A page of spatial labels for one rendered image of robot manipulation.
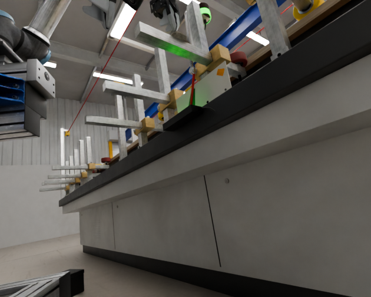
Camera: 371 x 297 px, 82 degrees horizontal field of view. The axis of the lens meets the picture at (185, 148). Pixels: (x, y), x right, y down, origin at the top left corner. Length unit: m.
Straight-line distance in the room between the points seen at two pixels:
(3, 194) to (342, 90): 8.42
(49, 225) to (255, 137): 8.09
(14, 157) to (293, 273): 8.42
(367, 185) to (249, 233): 0.41
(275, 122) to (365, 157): 0.25
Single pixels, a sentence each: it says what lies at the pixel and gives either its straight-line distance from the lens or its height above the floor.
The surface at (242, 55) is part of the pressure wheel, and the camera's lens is 0.86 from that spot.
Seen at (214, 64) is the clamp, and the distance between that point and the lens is 0.74.
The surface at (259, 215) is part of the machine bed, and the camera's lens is 0.86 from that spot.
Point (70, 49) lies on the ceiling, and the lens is 7.17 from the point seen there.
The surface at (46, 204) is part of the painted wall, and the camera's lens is 8.45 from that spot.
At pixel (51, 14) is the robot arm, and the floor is 1.32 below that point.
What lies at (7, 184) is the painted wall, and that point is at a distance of 8.54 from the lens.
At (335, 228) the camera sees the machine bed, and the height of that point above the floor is 0.27.
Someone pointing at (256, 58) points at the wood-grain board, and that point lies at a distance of 0.89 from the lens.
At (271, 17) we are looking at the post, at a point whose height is 0.82.
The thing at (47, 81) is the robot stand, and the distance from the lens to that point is 1.02.
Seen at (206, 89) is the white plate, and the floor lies 0.76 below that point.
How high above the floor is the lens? 0.41
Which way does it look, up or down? 14 degrees up
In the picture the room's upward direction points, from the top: 9 degrees counter-clockwise
